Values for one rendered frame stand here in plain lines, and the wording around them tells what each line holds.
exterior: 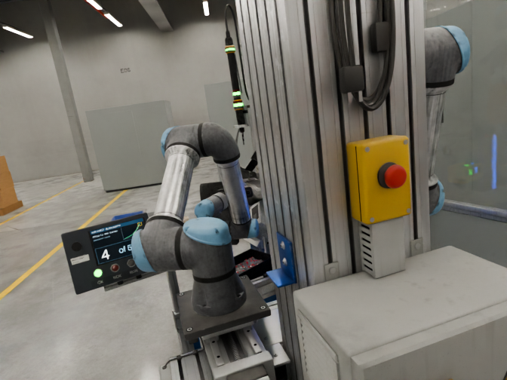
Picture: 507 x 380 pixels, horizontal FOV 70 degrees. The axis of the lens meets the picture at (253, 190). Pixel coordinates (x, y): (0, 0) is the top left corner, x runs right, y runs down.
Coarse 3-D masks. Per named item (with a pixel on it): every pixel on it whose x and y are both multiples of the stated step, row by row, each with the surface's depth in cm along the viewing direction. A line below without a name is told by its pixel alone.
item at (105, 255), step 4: (100, 248) 112; (104, 248) 112; (108, 248) 112; (96, 252) 111; (100, 252) 111; (104, 252) 112; (108, 252) 112; (112, 252) 113; (100, 256) 111; (104, 256) 112; (108, 256) 112; (112, 256) 113; (100, 260) 111; (104, 260) 112; (108, 260) 112; (112, 260) 113
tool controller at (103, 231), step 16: (112, 224) 114; (128, 224) 116; (144, 224) 118; (64, 240) 108; (80, 240) 110; (96, 240) 111; (112, 240) 113; (128, 240) 115; (80, 256) 109; (96, 256) 111; (128, 256) 115; (80, 272) 109; (112, 272) 112; (128, 272) 114; (144, 272) 116; (80, 288) 108; (96, 288) 110
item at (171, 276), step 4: (168, 272) 127; (172, 272) 128; (168, 276) 127; (172, 276) 129; (176, 276) 128; (168, 280) 128; (172, 280) 128; (176, 280) 129; (168, 284) 130; (172, 284) 128; (176, 284) 129; (172, 288) 128; (176, 288) 129; (172, 292) 129; (176, 292) 130; (172, 296) 129; (172, 300) 131; (176, 300) 130; (176, 304) 130; (176, 308) 130; (176, 312) 130
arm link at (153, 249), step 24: (168, 144) 119; (192, 144) 119; (168, 168) 113; (192, 168) 117; (168, 192) 106; (168, 216) 99; (144, 240) 94; (168, 240) 93; (144, 264) 94; (168, 264) 93
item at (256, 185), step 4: (252, 180) 176; (256, 180) 176; (248, 184) 170; (252, 184) 169; (256, 184) 168; (260, 184) 168; (252, 188) 165; (256, 188) 164; (260, 188) 163; (256, 192) 161; (260, 192) 160; (256, 196) 158; (260, 196) 157; (248, 200) 158; (252, 200) 157; (256, 200) 156; (260, 200) 155; (252, 204) 155
